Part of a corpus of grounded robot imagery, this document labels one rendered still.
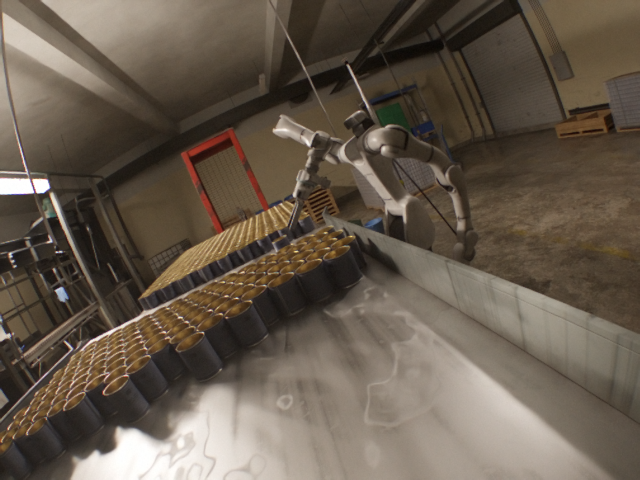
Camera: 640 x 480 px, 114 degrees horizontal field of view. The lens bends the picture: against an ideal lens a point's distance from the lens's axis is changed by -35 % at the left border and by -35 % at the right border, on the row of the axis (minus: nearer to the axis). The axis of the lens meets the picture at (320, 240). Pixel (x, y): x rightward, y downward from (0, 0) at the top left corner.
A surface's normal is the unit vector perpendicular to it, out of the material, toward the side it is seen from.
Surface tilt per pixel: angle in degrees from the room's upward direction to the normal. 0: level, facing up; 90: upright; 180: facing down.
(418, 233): 89
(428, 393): 0
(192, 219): 90
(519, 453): 0
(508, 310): 90
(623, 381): 90
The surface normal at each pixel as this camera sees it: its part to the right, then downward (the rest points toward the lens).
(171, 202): 0.18, 0.14
